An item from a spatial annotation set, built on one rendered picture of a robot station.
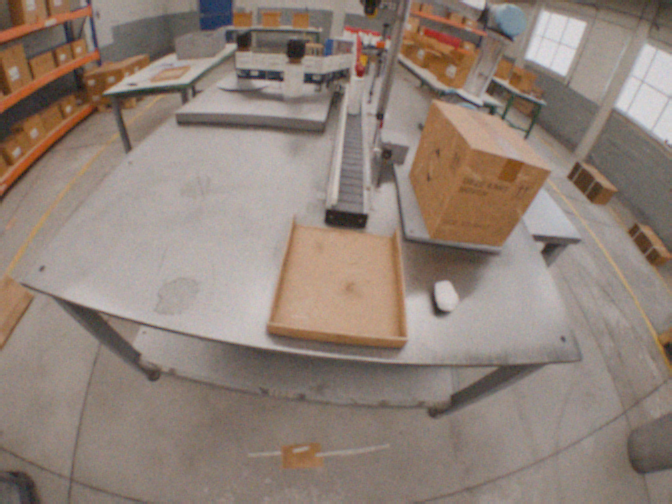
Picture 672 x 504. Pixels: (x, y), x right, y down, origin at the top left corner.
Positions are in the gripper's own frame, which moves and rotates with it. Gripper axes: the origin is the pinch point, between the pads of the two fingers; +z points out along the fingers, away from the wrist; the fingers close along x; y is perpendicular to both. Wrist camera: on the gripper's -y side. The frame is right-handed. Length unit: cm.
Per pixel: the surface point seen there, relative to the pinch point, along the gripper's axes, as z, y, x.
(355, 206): -52, -83, -2
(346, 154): -29, -69, 1
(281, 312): -75, -101, 12
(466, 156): -66, -66, -22
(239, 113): -6, -56, 46
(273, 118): -5, -57, 32
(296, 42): -6.2, -23.5, 27.0
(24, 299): -20, -166, 199
